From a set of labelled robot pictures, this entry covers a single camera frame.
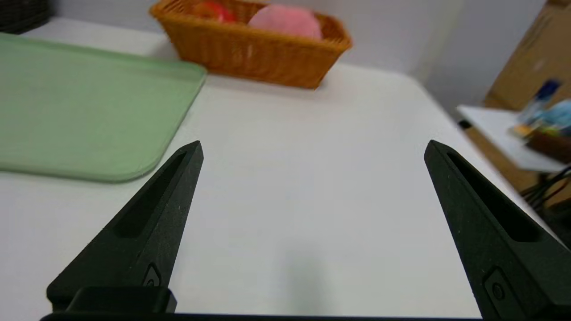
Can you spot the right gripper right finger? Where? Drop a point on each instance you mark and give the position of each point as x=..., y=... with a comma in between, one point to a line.
x=499, y=240

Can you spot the light blue plush toy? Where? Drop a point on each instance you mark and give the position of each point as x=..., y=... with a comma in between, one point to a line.
x=557, y=113

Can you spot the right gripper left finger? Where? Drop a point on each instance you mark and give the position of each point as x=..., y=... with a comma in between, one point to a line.
x=147, y=232

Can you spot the clear bottle blue cap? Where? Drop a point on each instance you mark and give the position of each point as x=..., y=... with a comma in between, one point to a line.
x=537, y=100

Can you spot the orange wicker basket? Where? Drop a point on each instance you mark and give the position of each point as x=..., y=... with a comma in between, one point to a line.
x=258, y=58

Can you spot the green toy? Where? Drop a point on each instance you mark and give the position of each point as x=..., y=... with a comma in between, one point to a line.
x=551, y=131

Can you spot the wooden cabinet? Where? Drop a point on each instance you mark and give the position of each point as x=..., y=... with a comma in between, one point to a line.
x=535, y=58

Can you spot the red apple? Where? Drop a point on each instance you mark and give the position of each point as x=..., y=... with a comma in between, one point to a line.
x=216, y=11

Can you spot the white side table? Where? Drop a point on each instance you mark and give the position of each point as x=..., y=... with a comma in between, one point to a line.
x=499, y=133

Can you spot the yellow white round toy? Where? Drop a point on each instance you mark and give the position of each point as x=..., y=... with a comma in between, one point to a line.
x=521, y=130

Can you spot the dark brown wicker basket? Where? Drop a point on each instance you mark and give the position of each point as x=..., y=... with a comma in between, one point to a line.
x=22, y=15

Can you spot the dark red pouch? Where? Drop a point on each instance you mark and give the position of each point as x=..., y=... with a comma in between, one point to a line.
x=551, y=146

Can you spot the pink plush peach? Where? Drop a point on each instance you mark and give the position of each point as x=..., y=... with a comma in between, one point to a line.
x=285, y=22

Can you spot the light green plastic tray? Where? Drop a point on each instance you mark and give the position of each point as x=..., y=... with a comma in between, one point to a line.
x=80, y=111

